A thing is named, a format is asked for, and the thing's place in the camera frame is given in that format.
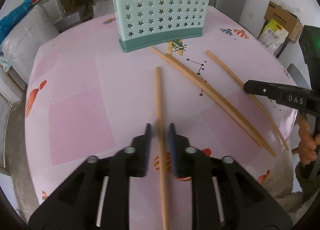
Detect right human hand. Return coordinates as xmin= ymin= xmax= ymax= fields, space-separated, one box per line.
xmin=297 ymin=114 xmax=319 ymax=165

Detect yellow green rice bag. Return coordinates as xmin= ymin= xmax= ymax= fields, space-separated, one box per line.
xmin=258 ymin=19 xmax=289 ymax=54

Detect pink balloon pattern tablecloth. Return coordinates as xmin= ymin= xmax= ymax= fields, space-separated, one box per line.
xmin=25 ymin=8 xmax=296 ymax=229

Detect mint green utensil holder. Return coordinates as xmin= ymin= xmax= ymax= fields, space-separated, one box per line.
xmin=113 ymin=0 xmax=209 ymax=52

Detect large wrapped white bundle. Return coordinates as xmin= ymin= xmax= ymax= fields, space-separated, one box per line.
xmin=2 ymin=5 xmax=59 ymax=83

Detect blue plastic bag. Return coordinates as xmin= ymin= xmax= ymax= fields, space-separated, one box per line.
xmin=0 ymin=0 xmax=33 ymax=43

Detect cardboard box by wall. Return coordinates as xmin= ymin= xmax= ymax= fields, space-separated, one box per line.
xmin=264 ymin=1 xmax=303 ymax=43

